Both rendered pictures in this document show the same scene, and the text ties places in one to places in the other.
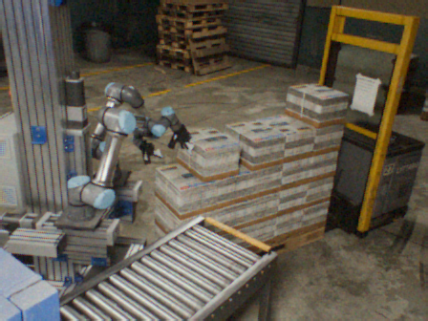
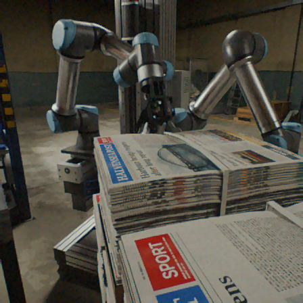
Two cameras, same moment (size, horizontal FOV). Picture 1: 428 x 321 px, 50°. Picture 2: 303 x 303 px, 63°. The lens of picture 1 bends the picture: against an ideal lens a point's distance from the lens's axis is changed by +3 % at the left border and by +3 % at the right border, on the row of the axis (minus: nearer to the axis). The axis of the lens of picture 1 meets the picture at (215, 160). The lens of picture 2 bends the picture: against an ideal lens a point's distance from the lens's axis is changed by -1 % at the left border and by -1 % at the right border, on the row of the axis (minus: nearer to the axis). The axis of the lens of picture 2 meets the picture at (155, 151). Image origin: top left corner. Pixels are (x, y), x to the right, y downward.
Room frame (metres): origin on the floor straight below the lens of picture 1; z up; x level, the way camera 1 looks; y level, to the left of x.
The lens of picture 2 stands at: (2.91, -0.45, 1.21)
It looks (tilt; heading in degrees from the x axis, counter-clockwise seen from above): 17 degrees down; 108
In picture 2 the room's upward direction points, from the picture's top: straight up
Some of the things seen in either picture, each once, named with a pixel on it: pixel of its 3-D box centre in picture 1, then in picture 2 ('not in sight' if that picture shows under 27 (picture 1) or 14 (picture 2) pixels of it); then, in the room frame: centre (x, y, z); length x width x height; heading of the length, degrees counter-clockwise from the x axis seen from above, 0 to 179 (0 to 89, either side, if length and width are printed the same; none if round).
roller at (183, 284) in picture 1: (176, 279); not in sight; (1.70, 0.15, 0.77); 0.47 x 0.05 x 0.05; 53
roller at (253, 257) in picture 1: (225, 244); not in sight; (2.01, -0.08, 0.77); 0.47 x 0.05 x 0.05; 53
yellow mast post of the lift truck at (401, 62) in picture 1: (382, 134); not in sight; (3.36, -1.30, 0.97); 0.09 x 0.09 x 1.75; 35
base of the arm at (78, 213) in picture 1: (80, 207); (88, 138); (2.15, 0.73, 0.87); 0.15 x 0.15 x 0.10
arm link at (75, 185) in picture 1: (80, 189); (86, 117); (2.15, 0.73, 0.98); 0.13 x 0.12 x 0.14; 61
